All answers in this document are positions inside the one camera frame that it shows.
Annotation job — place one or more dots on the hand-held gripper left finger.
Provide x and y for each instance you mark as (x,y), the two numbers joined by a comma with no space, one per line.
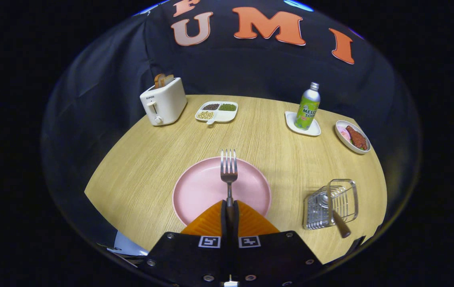
(187,259)

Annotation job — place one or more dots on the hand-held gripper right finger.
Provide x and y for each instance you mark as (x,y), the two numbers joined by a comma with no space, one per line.
(275,259)

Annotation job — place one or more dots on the pale blue sheet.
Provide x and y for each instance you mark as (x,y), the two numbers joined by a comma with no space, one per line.
(129,245)

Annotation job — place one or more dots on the pink round plate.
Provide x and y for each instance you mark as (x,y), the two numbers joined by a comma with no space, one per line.
(199,191)

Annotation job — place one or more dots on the white square coaster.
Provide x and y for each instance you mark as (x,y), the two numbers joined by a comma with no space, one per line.
(314,130)

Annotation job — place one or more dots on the white oval plate with meat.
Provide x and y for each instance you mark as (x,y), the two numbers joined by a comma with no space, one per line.
(355,137)

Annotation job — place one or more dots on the white divided dish with beans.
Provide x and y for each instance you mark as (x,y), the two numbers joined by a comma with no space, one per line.
(227,115)

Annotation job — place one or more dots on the green soda bottle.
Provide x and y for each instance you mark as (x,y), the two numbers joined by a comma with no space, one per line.
(306,109)

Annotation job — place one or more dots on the white toaster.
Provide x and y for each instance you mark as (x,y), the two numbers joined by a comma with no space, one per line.
(167,103)

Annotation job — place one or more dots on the toasted bread slice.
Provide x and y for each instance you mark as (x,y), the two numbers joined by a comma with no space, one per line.
(162,79)

